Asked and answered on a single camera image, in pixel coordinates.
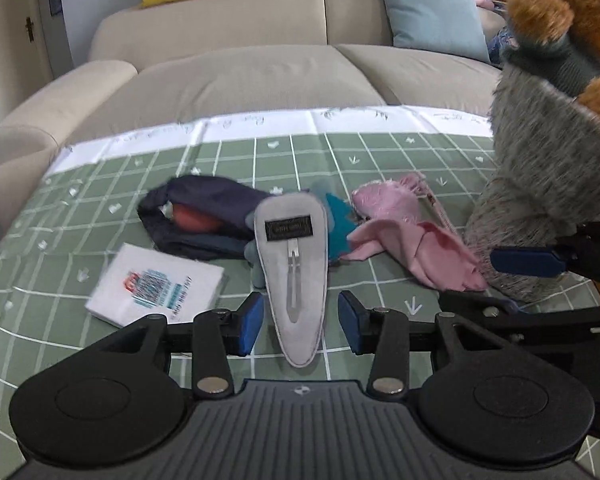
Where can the brown teddy bear bouquet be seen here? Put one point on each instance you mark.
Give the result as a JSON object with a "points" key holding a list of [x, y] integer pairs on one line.
{"points": [[545, 160]]}

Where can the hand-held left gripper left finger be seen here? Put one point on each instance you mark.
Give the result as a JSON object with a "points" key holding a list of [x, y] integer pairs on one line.
{"points": [[250, 325]]}

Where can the blue printed cushion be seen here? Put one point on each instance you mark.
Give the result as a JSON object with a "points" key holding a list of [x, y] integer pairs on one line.
{"points": [[500, 45]]}

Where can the beige sofa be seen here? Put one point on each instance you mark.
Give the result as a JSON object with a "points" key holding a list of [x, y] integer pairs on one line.
{"points": [[260, 75]]}

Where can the grey felt pouch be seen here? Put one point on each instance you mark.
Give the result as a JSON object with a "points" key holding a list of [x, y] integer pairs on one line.
{"points": [[300, 310]]}

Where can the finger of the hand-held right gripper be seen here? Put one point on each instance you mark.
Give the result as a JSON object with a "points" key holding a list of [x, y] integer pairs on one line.
{"points": [[555, 325], [525, 261]]}

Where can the pink plush on sofa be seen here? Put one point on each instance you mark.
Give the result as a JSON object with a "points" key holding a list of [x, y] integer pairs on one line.
{"points": [[482, 1]]}

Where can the pink cloth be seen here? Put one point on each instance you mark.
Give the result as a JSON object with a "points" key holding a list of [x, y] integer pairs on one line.
{"points": [[410, 240]]}

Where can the cream door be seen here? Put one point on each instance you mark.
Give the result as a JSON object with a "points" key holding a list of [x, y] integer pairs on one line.
{"points": [[10, 50]]}

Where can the teal soft toy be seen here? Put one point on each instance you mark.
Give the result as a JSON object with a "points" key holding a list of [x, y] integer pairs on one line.
{"points": [[337, 230]]}

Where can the green checked tablecloth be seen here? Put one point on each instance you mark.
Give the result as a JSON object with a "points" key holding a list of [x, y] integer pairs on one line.
{"points": [[130, 185]]}

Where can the red ball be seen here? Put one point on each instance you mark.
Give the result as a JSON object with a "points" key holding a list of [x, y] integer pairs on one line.
{"points": [[192, 220]]}

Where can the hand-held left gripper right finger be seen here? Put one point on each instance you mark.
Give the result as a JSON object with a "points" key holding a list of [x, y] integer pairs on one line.
{"points": [[350, 322]]}

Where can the navy fabric pouch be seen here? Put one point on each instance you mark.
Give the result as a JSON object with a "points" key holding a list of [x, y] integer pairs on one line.
{"points": [[215, 195]]}

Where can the light blue cushion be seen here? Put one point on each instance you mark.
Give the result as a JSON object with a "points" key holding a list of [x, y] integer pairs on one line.
{"points": [[430, 10]]}

